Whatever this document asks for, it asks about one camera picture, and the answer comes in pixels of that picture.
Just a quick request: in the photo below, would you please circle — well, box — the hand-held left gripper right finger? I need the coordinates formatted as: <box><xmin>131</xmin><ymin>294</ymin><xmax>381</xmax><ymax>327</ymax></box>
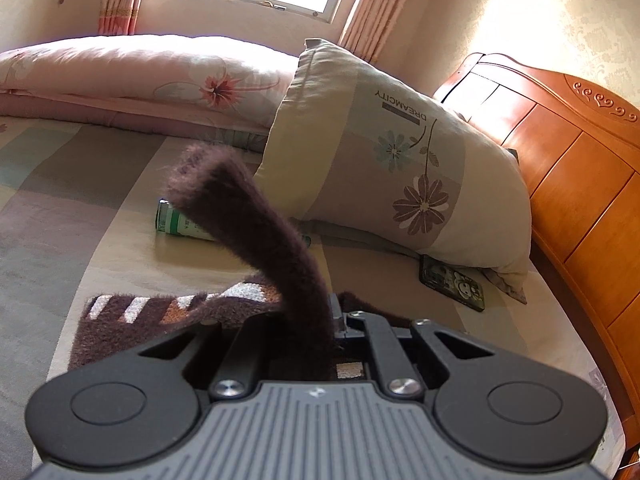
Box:
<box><xmin>329</xmin><ymin>292</ymin><xmax>507</xmax><ymax>401</ymax></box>

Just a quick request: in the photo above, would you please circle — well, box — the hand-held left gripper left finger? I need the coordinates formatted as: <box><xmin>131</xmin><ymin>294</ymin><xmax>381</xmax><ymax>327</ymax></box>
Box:
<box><xmin>115</xmin><ymin>312</ymin><xmax>290</xmax><ymax>402</ymax></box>

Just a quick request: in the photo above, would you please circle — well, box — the pink floral quilt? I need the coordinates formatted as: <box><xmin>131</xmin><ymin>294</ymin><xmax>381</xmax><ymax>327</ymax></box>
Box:
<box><xmin>0</xmin><ymin>34</ymin><xmax>301</xmax><ymax>153</ymax></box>

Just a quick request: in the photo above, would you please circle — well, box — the dark green patterned phone case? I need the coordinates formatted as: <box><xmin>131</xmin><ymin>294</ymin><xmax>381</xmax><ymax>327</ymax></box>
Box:
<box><xmin>419</xmin><ymin>255</ymin><xmax>487</xmax><ymax>313</ymax></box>

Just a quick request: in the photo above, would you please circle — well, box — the orange wooden headboard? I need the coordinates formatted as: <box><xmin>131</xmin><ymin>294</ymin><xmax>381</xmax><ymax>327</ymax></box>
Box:
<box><xmin>432</xmin><ymin>51</ymin><xmax>640</xmax><ymax>401</ymax></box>

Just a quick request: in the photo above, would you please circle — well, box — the cream floral pillow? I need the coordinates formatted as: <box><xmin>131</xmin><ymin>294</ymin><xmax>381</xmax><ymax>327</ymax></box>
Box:
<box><xmin>252</xmin><ymin>37</ymin><xmax>533</xmax><ymax>306</ymax></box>

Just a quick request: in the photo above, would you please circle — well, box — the pale green striped cloth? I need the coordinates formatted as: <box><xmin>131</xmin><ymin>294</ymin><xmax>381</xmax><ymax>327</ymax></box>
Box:
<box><xmin>217</xmin><ymin>129</ymin><xmax>273</xmax><ymax>155</ymax></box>

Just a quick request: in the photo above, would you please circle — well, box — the green glass bottle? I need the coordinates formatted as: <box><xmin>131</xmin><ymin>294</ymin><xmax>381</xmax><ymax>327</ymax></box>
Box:
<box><xmin>155</xmin><ymin>199</ymin><xmax>313</xmax><ymax>248</ymax></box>

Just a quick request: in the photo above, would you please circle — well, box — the brown fuzzy lettered sweater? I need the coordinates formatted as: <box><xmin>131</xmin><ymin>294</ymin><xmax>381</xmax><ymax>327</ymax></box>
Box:
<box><xmin>68</xmin><ymin>142</ymin><xmax>468</xmax><ymax>381</ymax></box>

